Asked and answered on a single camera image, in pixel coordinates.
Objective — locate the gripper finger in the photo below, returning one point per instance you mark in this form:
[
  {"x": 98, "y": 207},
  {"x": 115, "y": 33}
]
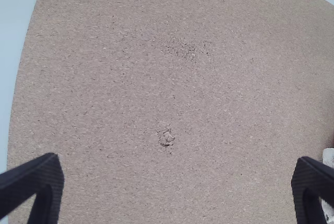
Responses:
[
  {"x": 310, "y": 182},
  {"x": 31, "y": 179}
]

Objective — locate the pale towel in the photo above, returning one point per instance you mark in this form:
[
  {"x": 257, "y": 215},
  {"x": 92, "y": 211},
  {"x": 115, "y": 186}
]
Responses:
[{"x": 329, "y": 157}]

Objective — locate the cork mat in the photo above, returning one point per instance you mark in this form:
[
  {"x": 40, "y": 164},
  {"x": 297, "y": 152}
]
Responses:
[{"x": 167, "y": 77}]

